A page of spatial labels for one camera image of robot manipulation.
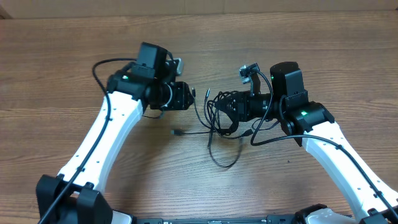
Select black cable with white plug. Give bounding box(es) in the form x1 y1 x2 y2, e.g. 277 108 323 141
203 88 240 149

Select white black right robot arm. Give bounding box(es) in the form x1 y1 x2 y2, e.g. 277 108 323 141
208 62 397 223

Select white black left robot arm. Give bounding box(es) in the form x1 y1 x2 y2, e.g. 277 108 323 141
35 42 193 224

